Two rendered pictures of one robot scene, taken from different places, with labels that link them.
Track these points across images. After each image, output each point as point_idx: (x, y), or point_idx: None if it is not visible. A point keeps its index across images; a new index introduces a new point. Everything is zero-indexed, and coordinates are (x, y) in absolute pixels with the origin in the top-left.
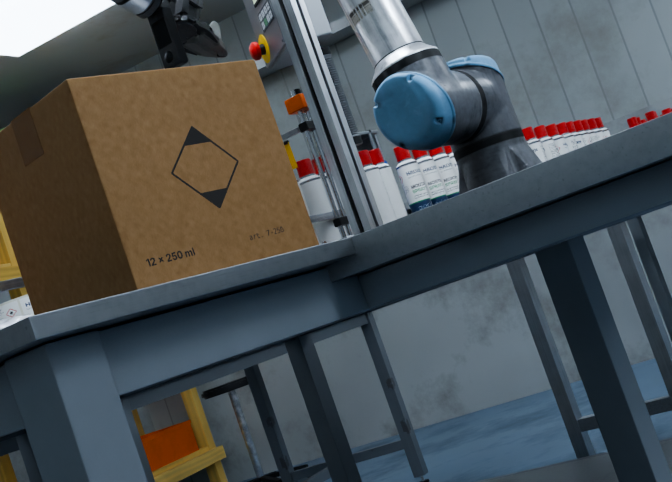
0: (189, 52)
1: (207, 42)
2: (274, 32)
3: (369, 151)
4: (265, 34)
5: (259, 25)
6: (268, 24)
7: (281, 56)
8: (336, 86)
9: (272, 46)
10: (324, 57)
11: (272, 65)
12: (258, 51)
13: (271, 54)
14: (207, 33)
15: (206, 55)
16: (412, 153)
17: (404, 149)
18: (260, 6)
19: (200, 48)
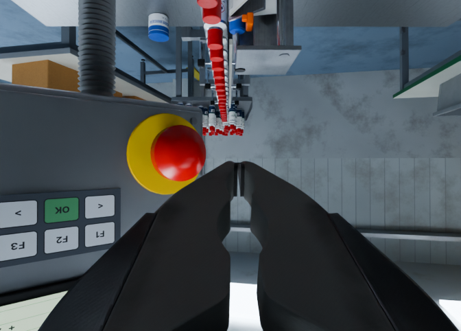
0: (368, 250)
1: (188, 246)
2: (9, 155)
3: (209, 14)
4: (115, 180)
5: (140, 216)
6: (40, 195)
7: (77, 92)
8: (79, 24)
9: (88, 131)
10: (81, 91)
11: (171, 107)
12: (154, 142)
13: (125, 119)
14: (82, 312)
15: (285, 189)
16: (221, 51)
17: (208, 40)
18: (66, 265)
19: (272, 235)
